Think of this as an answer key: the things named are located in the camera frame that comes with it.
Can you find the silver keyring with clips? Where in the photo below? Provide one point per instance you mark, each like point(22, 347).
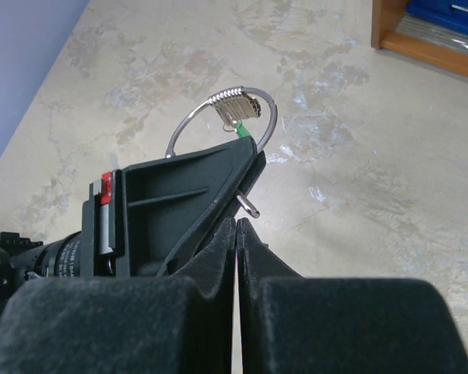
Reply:
point(234, 103)

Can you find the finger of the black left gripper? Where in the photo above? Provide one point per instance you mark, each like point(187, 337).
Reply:
point(233, 206)
point(171, 203)

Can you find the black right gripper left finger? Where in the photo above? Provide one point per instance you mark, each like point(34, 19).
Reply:
point(177, 324)

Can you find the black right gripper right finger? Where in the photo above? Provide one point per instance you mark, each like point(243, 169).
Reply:
point(294, 324)

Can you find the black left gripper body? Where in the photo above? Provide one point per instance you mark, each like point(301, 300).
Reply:
point(103, 251)

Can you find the wooden shelf rack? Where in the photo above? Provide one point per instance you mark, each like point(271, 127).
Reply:
point(394, 29)

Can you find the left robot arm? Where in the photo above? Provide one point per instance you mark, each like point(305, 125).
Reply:
point(22, 259)

